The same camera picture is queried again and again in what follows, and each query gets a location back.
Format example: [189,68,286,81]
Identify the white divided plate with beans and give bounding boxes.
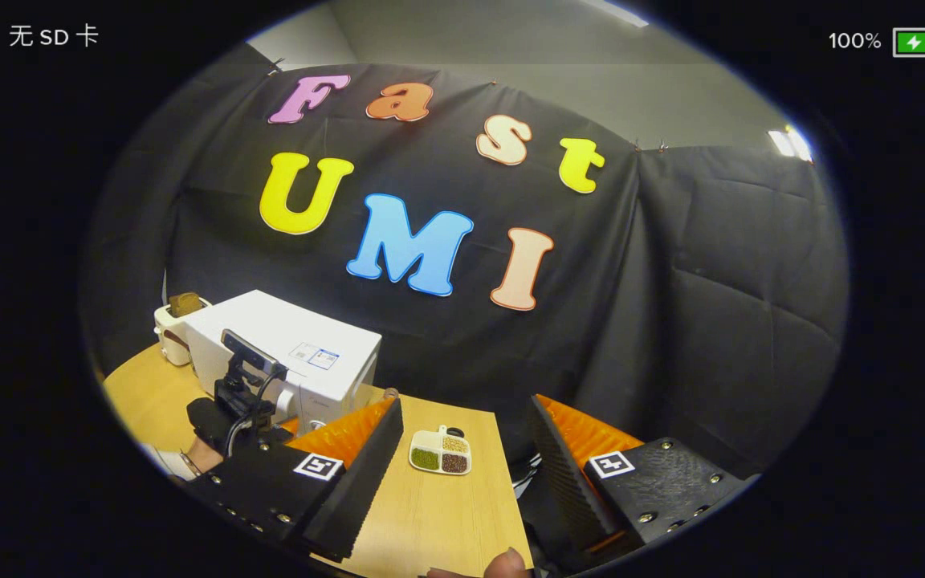
[409,425,473,476]

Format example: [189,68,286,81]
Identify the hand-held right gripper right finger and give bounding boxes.
[527,393,759,574]

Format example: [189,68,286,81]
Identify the black backdrop cloth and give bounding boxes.
[81,44,850,482]

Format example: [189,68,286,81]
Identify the ceiling light panel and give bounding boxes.
[768,124,815,164]

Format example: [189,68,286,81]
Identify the white microwave oven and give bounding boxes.
[184,291,383,434]

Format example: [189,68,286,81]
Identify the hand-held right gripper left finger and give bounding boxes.
[184,397,405,563]

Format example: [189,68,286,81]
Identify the white toaster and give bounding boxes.
[153,299,212,367]

